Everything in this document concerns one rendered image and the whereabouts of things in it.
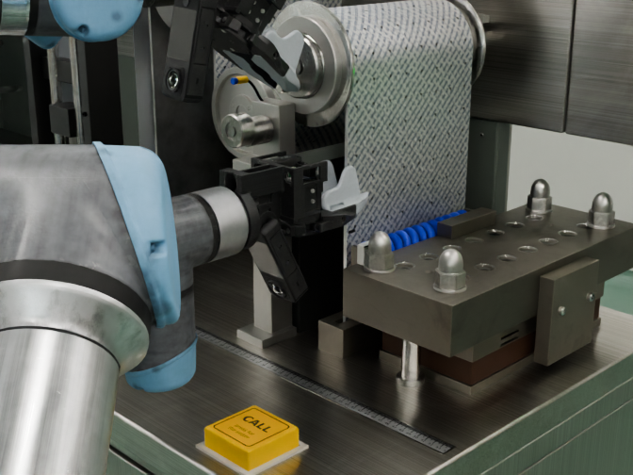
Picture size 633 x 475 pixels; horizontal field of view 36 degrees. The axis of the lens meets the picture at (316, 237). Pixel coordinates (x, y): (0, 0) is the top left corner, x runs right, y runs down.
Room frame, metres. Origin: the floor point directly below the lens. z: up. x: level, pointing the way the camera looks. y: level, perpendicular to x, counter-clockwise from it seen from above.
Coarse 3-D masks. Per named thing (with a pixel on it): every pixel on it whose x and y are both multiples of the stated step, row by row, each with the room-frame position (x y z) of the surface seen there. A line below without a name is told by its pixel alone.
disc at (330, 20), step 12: (288, 12) 1.18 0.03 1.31; (300, 12) 1.17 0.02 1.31; (312, 12) 1.15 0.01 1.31; (324, 12) 1.14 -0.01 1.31; (276, 24) 1.20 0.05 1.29; (324, 24) 1.14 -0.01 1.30; (336, 24) 1.13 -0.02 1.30; (336, 36) 1.13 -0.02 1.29; (348, 36) 1.12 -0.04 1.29; (348, 48) 1.11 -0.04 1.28; (348, 60) 1.11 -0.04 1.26; (348, 72) 1.11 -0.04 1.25; (348, 84) 1.11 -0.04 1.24; (276, 96) 1.20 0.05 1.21; (336, 96) 1.13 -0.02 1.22; (348, 96) 1.11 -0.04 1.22; (336, 108) 1.13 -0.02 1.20; (300, 120) 1.17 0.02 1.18; (312, 120) 1.15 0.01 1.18; (324, 120) 1.14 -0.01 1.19
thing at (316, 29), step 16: (304, 16) 1.15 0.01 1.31; (288, 32) 1.17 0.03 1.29; (304, 32) 1.15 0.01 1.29; (320, 32) 1.13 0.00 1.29; (320, 48) 1.13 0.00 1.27; (336, 48) 1.12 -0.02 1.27; (336, 64) 1.11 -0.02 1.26; (336, 80) 1.12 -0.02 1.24; (288, 96) 1.17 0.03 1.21; (320, 96) 1.13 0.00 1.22; (304, 112) 1.15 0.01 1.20
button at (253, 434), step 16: (240, 416) 0.90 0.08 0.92; (256, 416) 0.90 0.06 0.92; (272, 416) 0.90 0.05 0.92; (208, 432) 0.88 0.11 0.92; (224, 432) 0.87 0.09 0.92; (240, 432) 0.87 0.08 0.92; (256, 432) 0.87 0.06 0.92; (272, 432) 0.87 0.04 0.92; (288, 432) 0.87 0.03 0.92; (224, 448) 0.86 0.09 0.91; (240, 448) 0.84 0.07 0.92; (256, 448) 0.84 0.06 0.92; (272, 448) 0.86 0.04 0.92; (288, 448) 0.87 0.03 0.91; (240, 464) 0.84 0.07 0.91; (256, 464) 0.84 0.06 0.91
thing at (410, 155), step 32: (416, 96) 1.21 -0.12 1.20; (448, 96) 1.25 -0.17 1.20; (352, 128) 1.12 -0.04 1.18; (384, 128) 1.16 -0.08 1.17; (416, 128) 1.21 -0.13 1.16; (448, 128) 1.25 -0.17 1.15; (352, 160) 1.13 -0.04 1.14; (384, 160) 1.17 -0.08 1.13; (416, 160) 1.21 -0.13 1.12; (448, 160) 1.26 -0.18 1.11; (384, 192) 1.17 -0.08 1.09; (416, 192) 1.21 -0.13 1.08; (448, 192) 1.26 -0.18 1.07; (352, 224) 1.13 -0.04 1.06; (384, 224) 1.17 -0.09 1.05
